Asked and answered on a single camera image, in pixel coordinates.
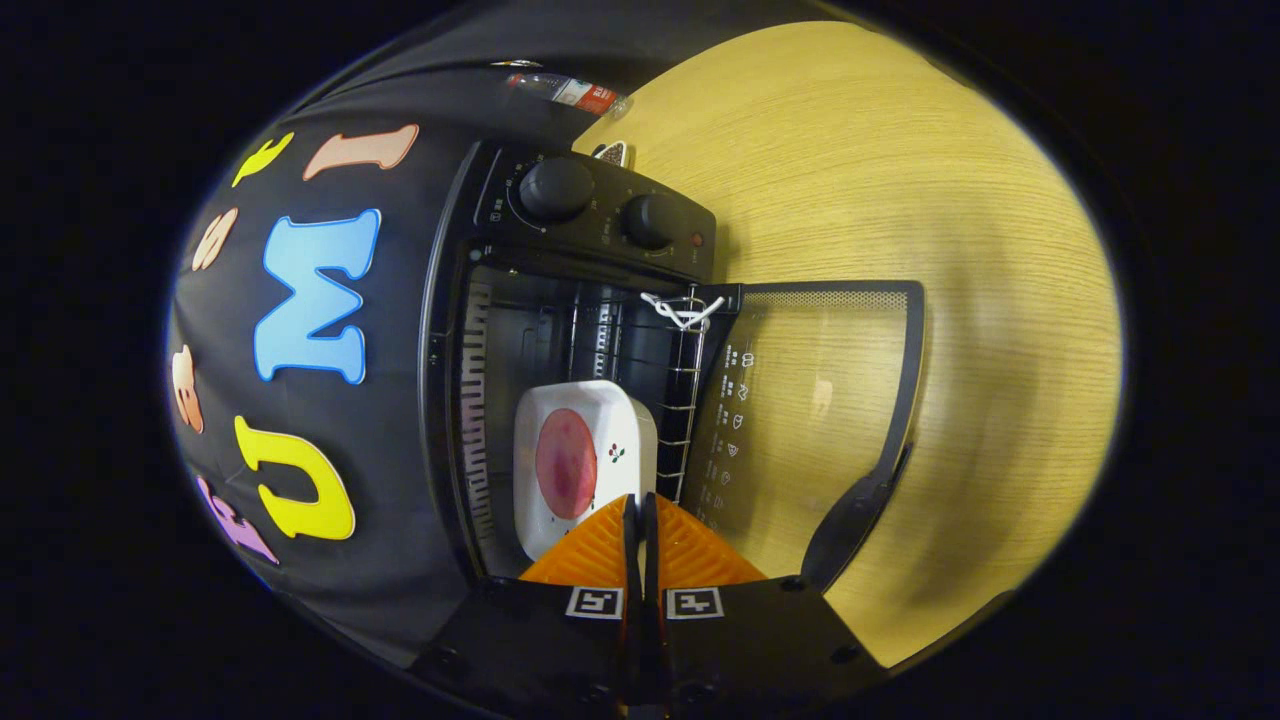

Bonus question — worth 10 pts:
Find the white square plate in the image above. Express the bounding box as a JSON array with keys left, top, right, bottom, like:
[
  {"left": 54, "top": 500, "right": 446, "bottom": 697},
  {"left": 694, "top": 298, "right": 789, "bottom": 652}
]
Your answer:
[{"left": 512, "top": 379, "right": 659, "bottom": 561}]

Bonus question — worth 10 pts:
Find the clear plastic water bottle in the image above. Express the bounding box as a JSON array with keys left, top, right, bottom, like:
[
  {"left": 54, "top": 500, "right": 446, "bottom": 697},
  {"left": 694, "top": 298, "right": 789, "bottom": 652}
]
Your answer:
[{"left": 505, "top": 70, "right": 633, "bottom": 119}]

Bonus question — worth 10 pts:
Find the black toaster oven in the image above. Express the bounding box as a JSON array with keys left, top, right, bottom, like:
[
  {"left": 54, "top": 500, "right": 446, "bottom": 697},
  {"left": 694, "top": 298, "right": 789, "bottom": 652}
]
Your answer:
[{"left": 418, "top": 140, "right": 926, "bottom": 596}]

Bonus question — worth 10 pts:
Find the round pink ham slice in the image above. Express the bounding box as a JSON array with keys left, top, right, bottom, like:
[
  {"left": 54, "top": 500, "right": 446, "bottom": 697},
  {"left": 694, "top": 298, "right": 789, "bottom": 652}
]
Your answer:
[{"left": 535, "top": 408, "right": 599, "bottom": 521}]

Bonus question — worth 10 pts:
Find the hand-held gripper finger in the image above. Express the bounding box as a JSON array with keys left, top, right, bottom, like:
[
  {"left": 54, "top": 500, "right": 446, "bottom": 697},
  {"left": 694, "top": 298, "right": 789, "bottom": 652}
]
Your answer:
[
  {"left": 410, "top": 493, "right": 641, "bottom": 716},
  {"left": 640, "top": 492, "right": 891, "bottom": 716}
]

